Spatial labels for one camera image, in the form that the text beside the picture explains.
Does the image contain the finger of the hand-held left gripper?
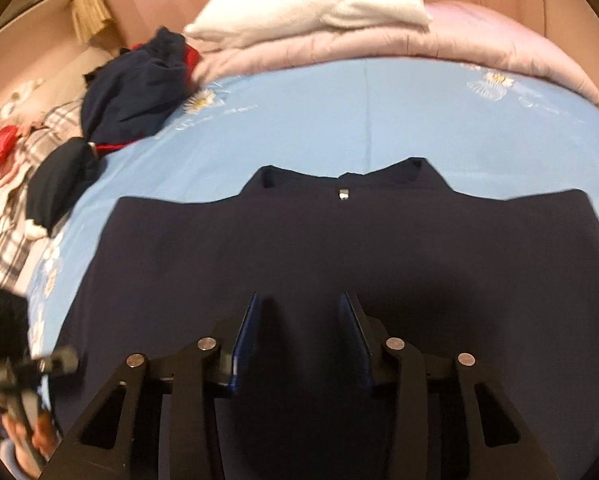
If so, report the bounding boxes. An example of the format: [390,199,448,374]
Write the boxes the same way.
[34,345,80,376]
[0,287,30,361]

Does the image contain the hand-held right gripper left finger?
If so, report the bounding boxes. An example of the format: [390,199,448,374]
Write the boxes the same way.
[39,290,275,480]

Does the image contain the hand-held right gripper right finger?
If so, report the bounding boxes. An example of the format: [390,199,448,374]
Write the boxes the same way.
[338,290,587,480]

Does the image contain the navy zip jacket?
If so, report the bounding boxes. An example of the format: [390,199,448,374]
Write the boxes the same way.
[54,157,599,480]

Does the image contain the person's left hand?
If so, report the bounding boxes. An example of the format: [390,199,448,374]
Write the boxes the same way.
[2,405,62,476]

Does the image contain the grey plaid blanket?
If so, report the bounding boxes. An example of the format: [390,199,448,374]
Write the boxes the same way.
[0,100,87,291]

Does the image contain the white crumpled garment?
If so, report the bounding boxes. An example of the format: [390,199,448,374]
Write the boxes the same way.
[24,217,50,241]

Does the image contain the black folded garment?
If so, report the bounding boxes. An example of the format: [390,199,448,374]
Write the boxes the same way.
[26,137,102,236]

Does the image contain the white plush toys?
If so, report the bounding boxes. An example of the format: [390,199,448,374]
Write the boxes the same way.
[0,77,45,131]

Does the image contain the blue floral bed sheet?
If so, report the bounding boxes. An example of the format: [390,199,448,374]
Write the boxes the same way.
[26,55,599,411]

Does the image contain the navy garment with red lining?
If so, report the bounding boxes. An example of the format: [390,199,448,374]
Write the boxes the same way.
[82,27,202,156]

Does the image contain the pink quilt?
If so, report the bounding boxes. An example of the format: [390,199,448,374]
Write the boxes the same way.
[192,2,599,111]

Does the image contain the white fluffy pillow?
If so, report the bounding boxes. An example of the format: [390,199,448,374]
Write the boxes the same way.
[183,0,433,50]

